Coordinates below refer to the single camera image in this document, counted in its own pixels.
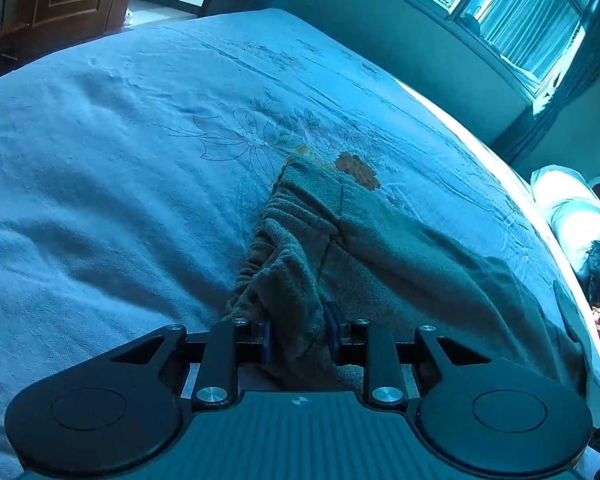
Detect grey-green fleece pants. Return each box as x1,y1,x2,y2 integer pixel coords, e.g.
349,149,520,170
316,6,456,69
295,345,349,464
227,155,590,393

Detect light blue floral bed sheet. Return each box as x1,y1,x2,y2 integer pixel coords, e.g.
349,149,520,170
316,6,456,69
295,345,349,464
0,10,600,479

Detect rolled white blue duvet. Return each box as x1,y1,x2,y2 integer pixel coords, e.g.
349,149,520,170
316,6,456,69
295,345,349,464
530,165,600,288

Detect sheer white window curtain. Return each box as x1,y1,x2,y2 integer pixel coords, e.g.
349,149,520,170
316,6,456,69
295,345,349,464
479,0,585,81

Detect teal right window curtain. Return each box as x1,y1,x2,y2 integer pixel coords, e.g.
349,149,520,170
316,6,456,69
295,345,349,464
491,0,600,165

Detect window with metal frame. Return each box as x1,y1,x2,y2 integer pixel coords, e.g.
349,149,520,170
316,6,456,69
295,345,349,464
422,0,590,96

